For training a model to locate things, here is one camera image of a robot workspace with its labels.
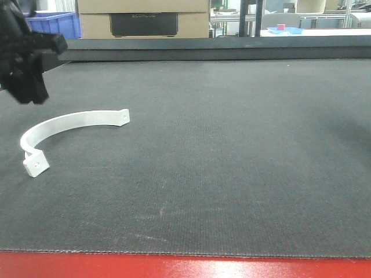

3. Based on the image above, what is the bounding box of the small red cube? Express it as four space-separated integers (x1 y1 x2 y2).
277 24 286 30

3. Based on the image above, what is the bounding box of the black conveyor back rail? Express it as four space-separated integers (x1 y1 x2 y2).
59 35 370 62

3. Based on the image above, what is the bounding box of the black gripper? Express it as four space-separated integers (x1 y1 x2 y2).
1 1 67 104

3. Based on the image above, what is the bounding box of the dark grey fabric mat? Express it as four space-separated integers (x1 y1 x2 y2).
1 59 370 258

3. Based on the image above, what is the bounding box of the white curved PVC pipe clamp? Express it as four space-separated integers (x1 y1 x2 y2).
20 109 130 178

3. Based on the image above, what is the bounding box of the large blue storage crate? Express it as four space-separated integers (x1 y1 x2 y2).
26 12 82 39

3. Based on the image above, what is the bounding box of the blue tray on far table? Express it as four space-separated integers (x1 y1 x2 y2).
267 27 304 35

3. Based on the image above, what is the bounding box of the cardboard box with black print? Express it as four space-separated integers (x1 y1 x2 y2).
76 0 210 39

